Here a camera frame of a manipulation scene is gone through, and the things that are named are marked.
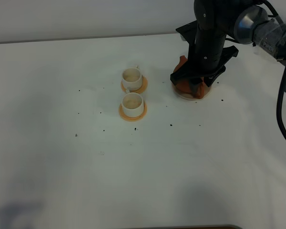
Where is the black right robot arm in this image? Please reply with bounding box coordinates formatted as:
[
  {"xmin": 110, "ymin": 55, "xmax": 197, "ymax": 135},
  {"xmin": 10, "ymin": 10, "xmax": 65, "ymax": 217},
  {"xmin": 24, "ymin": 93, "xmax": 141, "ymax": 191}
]
[{"xmin": 170, "ymin": 0, "xmax": 286, "ymax": 94}]

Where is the white far teacup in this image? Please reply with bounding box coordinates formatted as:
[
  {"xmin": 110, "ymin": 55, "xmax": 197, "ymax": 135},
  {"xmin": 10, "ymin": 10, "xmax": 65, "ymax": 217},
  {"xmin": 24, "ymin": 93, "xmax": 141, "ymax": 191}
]
[{"xmin": 121, "ymin": 66, "xmax": 143, "ymax": 92}]

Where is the beige round teapot coaster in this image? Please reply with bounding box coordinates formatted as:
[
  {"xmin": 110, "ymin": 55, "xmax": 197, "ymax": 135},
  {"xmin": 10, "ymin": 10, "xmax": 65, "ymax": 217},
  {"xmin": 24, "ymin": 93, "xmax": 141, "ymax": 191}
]
[{"xmin": 171, "ymin": 83, "xmax": 212, "ymax": 101}]

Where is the orange far saucer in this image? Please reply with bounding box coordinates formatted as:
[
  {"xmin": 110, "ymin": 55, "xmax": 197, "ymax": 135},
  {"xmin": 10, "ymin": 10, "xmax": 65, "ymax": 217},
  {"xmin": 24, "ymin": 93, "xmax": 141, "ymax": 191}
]
[{"xmin": 121, "ymin": 76, "xmax": 148, "ymax": 94}]

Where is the white teacup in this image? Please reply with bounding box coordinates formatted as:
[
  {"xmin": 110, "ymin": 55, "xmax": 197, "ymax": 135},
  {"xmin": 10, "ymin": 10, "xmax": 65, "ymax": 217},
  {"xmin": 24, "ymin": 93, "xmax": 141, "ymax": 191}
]
[
  {"xmin": 121, "ymin": 93, "xmax": 144, "ymax": 118},
  {"xmin": 121, "ymin": 66, "xmax": 143, "ymax": 92}
]

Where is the brown clay teapot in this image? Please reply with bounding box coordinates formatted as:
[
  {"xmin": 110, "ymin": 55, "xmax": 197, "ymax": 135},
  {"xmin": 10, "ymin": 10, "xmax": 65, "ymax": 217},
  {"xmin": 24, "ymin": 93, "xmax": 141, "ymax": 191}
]
[{"xmin": 173, "ymin": 55, "xmax": 191, "ymax": 94}]

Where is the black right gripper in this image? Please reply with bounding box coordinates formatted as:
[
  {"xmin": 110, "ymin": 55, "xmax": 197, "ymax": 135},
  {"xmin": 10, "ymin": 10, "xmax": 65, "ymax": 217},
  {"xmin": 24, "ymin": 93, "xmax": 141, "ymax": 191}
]
[{"xmin": 170, "ymin": 21, "xmax": 238, "ymax": 98}]

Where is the orange saucer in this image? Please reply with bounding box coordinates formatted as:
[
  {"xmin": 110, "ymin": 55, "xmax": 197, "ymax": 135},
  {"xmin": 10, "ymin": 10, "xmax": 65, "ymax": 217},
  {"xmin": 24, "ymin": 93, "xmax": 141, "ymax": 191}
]
[
  {"xmin": 119, "ymin": 102, "xmax": 147, "ymax": 122},
  {"xmin": 121, "ymin": 76, "xmax": 148, "ymax": 94}
]

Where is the orange near saucer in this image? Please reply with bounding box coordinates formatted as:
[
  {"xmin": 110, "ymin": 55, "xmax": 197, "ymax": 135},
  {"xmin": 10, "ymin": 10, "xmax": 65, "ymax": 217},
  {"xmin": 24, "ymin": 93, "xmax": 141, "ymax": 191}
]
[{"xmin": 119, "ymin": 102, "xmax": 147, "ymax": 122}]

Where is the white near teacup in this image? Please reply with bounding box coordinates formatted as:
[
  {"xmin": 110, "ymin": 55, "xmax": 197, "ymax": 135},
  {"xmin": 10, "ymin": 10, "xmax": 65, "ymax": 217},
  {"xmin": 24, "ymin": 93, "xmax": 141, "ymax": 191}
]
[{"xmin": 121, "ymin": 93, "xmax": 144, "ymax": 118}]

